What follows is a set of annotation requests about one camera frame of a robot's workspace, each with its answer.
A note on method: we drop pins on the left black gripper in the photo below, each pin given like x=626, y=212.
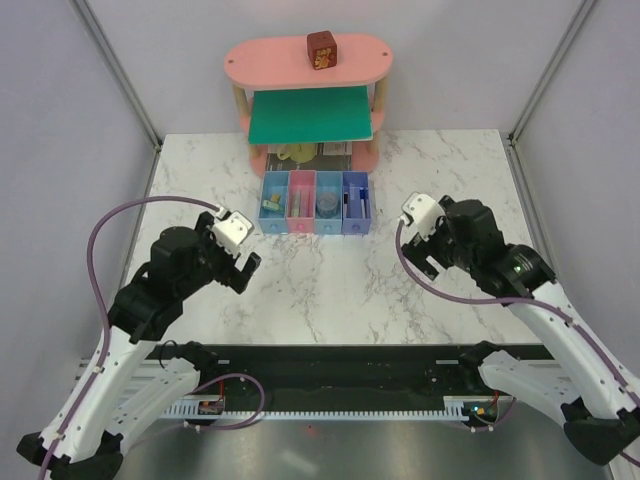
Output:
x=232, y=275

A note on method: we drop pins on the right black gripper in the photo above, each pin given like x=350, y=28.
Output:
x=418, y=259

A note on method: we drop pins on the light blue drawer box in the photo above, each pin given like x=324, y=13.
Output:
x=274, y=223

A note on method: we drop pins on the green correction tape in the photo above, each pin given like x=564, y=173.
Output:
x=271, y=206

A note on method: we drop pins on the purple drawer box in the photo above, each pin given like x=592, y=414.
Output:
x=352, y=224

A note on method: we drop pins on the green highlighter pen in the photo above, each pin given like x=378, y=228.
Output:
x=298, y=194

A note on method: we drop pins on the blue capped white pen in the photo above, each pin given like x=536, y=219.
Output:
x=362, y=203

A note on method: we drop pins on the pink drawer box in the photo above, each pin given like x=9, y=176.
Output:
x=305, y=224

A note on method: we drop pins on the teal blue drawer box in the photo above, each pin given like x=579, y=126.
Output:
x=329, y=181

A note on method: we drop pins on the clear cup with bands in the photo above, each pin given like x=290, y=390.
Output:
x=328, y=205

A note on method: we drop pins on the pink wooden tiered shelf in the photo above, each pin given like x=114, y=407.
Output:
x=282, y=63

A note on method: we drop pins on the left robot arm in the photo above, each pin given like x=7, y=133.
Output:
x=96, y=428

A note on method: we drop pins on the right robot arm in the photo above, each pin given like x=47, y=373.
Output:
x=596, y=401

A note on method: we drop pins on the yellow-green mug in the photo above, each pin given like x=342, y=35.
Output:
x=299, y=153

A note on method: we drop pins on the dark printed booklet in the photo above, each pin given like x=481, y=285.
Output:
x=330, y=156

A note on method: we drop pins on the green cutting mat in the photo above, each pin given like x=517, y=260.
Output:
x=314, y=115

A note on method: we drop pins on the brown cube box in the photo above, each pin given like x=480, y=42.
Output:
x=322, y=50

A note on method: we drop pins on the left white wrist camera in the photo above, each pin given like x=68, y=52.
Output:
x=230, y=230

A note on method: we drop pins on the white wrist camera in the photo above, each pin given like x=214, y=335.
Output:
x=423, y=212
x=230, y=230

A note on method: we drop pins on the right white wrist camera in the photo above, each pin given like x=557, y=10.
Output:
x=423, y=212

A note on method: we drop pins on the white slotted cable duct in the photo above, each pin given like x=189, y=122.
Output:
x=200, y=410

